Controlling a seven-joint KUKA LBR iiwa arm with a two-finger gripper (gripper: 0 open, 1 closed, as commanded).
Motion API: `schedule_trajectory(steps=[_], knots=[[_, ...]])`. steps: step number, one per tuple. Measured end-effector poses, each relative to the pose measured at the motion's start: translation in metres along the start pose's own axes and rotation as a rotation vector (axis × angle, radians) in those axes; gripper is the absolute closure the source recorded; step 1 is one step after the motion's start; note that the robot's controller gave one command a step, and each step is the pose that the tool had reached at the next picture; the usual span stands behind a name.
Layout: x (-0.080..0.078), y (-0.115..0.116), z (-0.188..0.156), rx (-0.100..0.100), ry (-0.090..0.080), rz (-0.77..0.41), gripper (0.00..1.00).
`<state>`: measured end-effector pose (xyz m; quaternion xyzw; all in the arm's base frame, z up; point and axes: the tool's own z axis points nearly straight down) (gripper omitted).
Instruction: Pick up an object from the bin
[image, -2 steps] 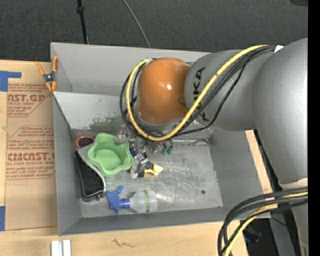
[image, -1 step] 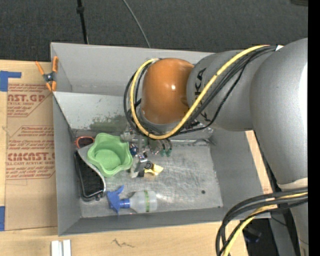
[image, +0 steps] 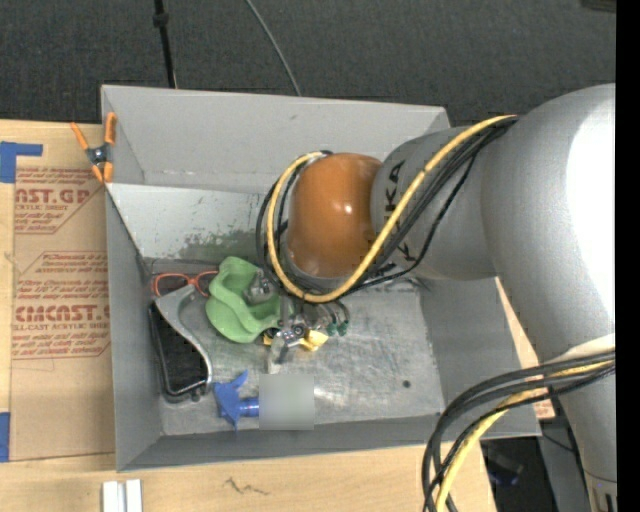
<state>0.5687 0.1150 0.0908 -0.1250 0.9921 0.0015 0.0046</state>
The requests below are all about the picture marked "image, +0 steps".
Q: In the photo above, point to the yellow small toy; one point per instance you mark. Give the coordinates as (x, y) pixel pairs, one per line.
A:
(316, 340)

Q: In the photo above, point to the green soft toy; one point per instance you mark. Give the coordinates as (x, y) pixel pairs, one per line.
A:
(231, 310)

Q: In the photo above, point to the blue spray bottle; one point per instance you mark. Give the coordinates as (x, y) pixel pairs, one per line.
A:
(230, 400)

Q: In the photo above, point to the orange-rimmed sunglasses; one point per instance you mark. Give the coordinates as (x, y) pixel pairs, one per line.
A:
(172, 283)

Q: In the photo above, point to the silver metal curved tool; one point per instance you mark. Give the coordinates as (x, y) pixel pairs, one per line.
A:
(175, 305)

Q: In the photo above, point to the black flat case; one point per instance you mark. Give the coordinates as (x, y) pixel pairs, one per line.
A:
(177, 360)

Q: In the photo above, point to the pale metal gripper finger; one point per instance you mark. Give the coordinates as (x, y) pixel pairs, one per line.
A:
(279, 356)
(295, 344)

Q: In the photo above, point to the grey metal bin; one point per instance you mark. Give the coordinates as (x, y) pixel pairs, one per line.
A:
(380, 350)

